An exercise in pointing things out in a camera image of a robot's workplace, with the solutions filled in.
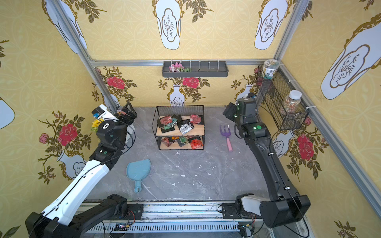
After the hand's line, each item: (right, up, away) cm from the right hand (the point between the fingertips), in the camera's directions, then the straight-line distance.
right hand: (237, 108), depth 74 cm
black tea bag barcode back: (-28, -7, +15) cm, 32 cm away
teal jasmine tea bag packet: (-33, -7, +15) cm, 37 cm away
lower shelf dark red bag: (-40, -20, +26) cm, 52 cm away
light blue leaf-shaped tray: (-55, -36, +14) cm, 68 cm away
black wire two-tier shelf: (-32, 0, +45) cm, 55 cm away
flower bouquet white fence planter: (-78, -8, +11) cm, 80 cm away
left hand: (-57, -1, -5) cm, 57 cm away
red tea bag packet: (-38, -6, +16) cm, 42 cm away
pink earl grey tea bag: (-21, -5, +18) cm, 28 cm away
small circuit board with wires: (-57, -59, -1) cm, 82 cm away
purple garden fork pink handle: (+2, -16, +29) cm, 34 cm away
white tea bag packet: (-26, -11, +12) cm, 31 cm away
